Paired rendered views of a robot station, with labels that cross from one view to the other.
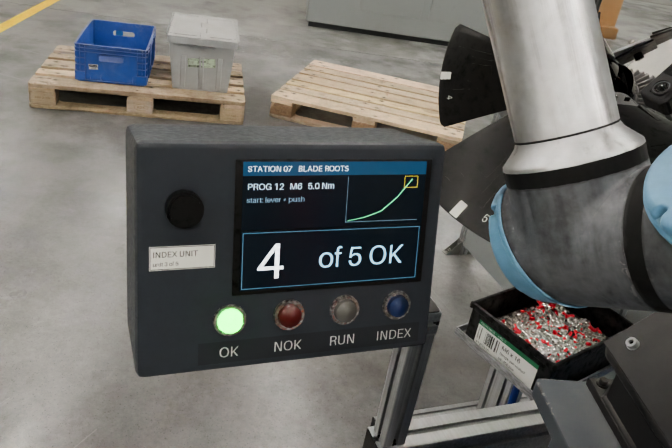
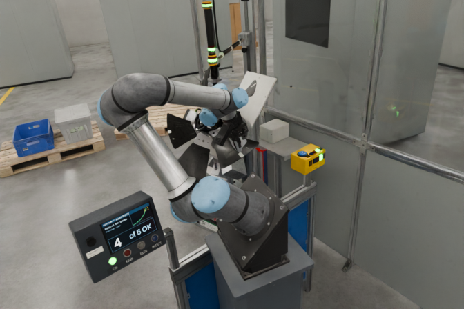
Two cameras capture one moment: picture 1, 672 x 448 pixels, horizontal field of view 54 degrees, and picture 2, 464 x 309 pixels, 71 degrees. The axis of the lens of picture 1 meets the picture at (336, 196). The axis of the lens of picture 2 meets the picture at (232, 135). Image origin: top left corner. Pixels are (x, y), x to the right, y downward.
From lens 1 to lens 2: 0.65 m
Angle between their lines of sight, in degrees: 11
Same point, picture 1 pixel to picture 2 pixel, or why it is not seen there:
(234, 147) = (98, 222)
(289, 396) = (160, 259)
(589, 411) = (217, 240)
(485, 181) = (190, 170)
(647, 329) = not seen: hidden behind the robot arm
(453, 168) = not seen: hidden behind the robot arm
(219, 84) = (88, 135)
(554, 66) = (166, 174)
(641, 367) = (223, 225)
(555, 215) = (179, 206)
